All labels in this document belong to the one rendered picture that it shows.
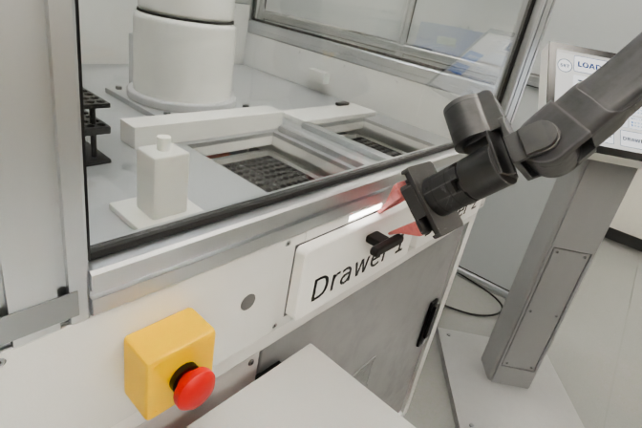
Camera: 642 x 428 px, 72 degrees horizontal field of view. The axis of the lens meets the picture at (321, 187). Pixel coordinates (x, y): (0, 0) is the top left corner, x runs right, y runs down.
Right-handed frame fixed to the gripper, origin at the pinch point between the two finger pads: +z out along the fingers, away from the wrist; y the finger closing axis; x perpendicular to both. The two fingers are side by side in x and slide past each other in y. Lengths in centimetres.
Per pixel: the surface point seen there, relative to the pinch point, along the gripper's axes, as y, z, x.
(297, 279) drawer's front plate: -2.3, 3.3, 18.0
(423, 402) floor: -57, 72, -65
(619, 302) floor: -82, 48, -209
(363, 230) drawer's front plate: 0.1, 0.4, 5.9
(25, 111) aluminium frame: 14, -14, 46
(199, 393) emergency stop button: -7.9, -0.8, 36.5
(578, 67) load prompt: 18, -15, -86
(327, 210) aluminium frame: 4.1, -1.7, 13.0
